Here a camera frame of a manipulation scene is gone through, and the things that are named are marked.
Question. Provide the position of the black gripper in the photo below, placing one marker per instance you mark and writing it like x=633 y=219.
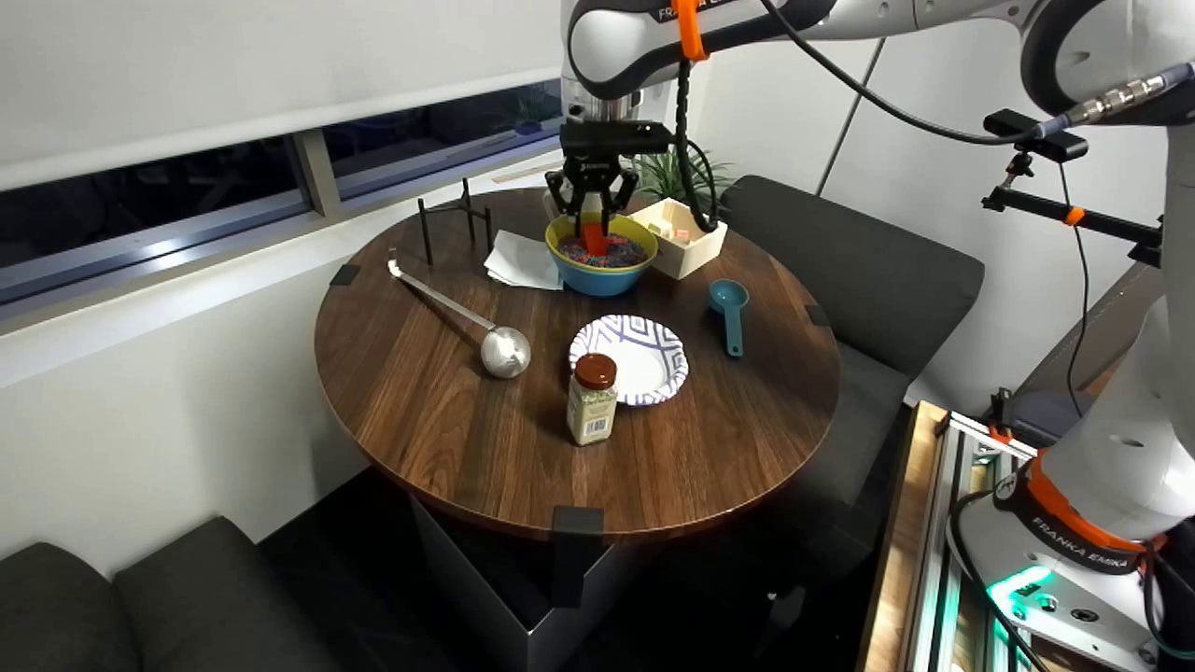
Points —
x=594 y=174

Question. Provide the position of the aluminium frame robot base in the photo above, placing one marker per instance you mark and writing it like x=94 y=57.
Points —
x=959 y=547

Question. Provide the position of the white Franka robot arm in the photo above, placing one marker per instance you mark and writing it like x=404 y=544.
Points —
x=622 y=43

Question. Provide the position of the black upright peg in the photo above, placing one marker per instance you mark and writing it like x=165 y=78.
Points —
x=422 y=234
x=486 y=228
x=468 y=213

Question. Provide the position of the blue and yellow bowl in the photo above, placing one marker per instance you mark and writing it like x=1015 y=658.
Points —
x=599 y=277

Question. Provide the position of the white paper napkin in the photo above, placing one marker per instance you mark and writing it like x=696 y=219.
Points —
x=526 y=262

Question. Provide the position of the green potted plant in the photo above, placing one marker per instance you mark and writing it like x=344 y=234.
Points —
x=691 y=174

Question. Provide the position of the white patterned paper plate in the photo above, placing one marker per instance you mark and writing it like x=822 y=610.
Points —
x=640 y=355

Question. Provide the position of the teal plastic measuring scoop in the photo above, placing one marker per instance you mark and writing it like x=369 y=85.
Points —
x=730 y=304

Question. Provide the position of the silver metal ladle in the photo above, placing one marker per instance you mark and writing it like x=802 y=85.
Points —
x=505 y=353

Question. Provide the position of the spice jar with red lid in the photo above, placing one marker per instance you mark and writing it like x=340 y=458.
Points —
x=593 y=403

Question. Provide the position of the dark tape patch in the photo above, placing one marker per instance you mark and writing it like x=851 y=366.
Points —
x=577 y=520
x=344 y=272

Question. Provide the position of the grey sofa cushion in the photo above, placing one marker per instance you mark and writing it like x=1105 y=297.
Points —
x=58 y=616
x=224 y=603
x=862 y=424
x=862 y=265

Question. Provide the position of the white roller blind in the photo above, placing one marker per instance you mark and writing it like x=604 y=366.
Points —
x=249 y=75

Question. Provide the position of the dark table base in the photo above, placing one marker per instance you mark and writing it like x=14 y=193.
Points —
x=547 y=597

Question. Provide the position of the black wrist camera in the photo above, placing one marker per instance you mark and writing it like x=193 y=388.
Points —
x=614 y=137

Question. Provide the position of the window with white frame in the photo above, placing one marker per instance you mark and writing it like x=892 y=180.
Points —
x=190 y=208

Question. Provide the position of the black camera on stand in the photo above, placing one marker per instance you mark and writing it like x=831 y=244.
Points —
x=1034 y=131

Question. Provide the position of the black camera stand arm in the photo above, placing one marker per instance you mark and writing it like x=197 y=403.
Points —
x=1071 y=213

